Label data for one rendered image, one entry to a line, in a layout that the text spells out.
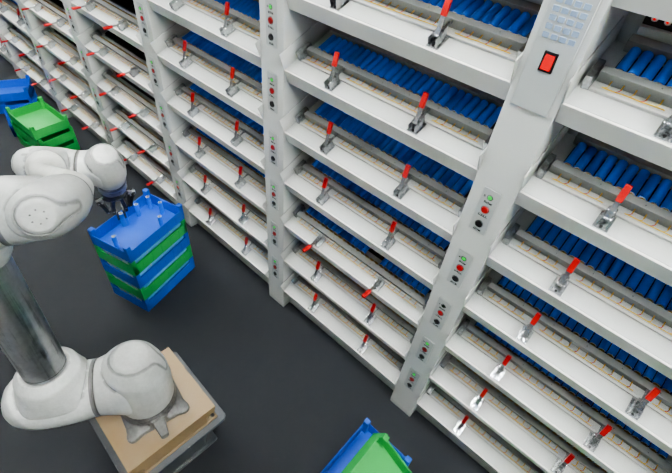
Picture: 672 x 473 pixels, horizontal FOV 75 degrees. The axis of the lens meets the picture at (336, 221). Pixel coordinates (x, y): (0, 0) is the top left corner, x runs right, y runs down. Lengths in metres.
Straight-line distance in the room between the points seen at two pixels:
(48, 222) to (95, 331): 1.24
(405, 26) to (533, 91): 0.31
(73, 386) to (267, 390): 0.74
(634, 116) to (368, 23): 0.55
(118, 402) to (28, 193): 0.66
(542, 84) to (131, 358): 1.15
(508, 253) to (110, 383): 1.05
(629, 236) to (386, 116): 0.56
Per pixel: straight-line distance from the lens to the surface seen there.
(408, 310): 1.42
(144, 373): 1.31
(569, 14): 0.84
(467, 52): 0.95
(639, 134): 0.86
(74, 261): 2.40
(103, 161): 1.44
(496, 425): 1.55
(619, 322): 1.10
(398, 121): 1.08
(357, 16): 1.07
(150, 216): 2.02
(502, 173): 0.96
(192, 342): 1.96
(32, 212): 0.91
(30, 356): 1.25
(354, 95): 1.15
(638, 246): 0.97
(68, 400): 1.37
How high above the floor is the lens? 1.65
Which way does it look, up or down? 43 degrees down
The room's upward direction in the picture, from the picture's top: 7 degrees clockwise
